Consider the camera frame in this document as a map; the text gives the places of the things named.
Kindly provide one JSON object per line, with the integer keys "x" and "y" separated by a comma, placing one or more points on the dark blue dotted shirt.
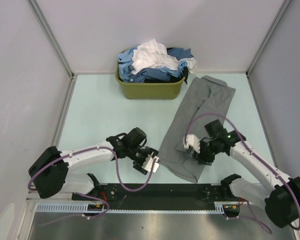
{"x": 160, "y": 66}

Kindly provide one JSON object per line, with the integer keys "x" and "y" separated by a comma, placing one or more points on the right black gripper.
{"x": 201, "y": 158}

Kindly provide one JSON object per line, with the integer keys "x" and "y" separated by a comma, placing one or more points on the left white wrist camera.
{"x": 151, "y": 164}

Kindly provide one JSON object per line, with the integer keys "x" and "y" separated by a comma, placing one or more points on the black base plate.
{"x": 161, "y": 195}

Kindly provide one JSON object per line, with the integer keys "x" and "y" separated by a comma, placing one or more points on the white shirt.
{"x": 153, "y": 55}

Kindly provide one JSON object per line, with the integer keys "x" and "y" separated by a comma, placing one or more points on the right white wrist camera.
{"x": 191, "y": 141}

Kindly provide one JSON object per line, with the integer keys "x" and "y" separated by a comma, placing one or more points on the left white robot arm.
{"x": 54, "y": 171}

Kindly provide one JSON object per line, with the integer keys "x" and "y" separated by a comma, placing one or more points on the light blue shirt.
{"x": 125, "y": 69}

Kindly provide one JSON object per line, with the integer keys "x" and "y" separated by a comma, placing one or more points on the olive green laundry basket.
{"x": 159, "y": 91}

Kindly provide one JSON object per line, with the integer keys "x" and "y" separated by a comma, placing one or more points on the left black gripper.
{"x": 148, "y": 151}

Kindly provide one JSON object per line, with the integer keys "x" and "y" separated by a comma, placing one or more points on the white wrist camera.
{"x": 191, "y": 141}
{"x": 151, "y": 164}

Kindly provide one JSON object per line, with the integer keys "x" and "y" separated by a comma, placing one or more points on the black garment with button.
{"x": 185, "y": 75}

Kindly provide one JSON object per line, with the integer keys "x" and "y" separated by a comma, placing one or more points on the white slotted cable duct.
{"x": 91, "y": 208}

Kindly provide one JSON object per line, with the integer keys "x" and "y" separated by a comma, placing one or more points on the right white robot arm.
{"x": 276, "y": 192}

